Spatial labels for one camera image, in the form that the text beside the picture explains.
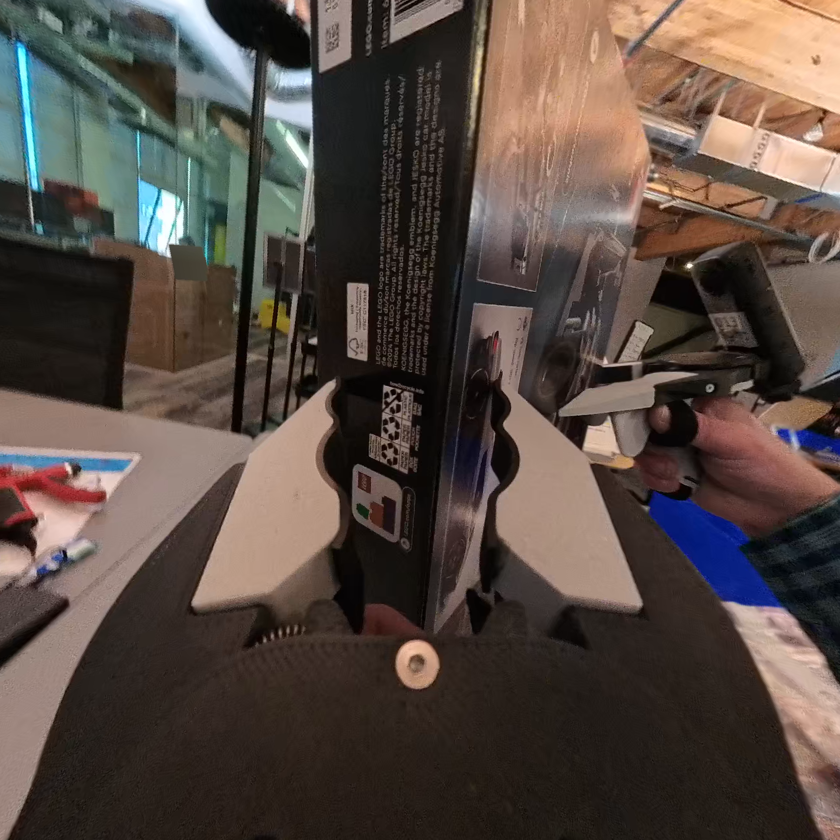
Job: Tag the black mesh office chair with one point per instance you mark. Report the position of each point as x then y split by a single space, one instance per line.
59 328

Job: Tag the flat black pad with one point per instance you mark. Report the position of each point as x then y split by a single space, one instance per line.
26 620

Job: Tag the person's right forearm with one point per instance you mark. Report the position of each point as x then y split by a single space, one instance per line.
800 564

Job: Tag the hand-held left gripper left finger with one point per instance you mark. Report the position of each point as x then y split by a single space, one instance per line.
269 525

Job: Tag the black floor lamp stand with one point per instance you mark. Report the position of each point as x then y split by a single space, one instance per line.
253 197

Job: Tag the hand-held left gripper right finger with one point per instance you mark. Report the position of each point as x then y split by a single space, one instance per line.
564 525

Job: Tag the blue and white marker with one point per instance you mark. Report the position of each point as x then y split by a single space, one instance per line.
62 558

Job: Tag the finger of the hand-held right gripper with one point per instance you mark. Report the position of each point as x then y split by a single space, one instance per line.
623 396
633 371

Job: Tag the red and black hand tool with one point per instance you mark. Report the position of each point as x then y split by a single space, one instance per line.
46 482

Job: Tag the blue plastic bin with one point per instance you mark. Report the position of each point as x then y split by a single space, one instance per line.
709 551

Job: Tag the person's right hand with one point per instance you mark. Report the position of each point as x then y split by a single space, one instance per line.
741 459

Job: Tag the yellow sign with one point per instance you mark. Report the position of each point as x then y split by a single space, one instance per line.
275 318

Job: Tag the black lego set box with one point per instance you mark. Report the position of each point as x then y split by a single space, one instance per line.
394 229

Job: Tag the wooden crate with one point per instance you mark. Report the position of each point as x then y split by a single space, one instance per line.
170 308

